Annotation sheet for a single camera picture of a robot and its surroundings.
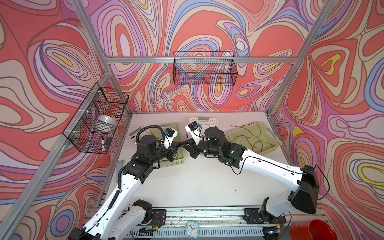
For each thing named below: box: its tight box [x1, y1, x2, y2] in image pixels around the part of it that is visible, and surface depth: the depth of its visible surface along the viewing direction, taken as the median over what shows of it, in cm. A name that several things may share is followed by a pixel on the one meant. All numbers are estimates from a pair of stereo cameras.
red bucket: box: [289, 219, 339, 240], surface depth 70 cm
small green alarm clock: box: [185, 220, 200, 239], surface depth 70 cm
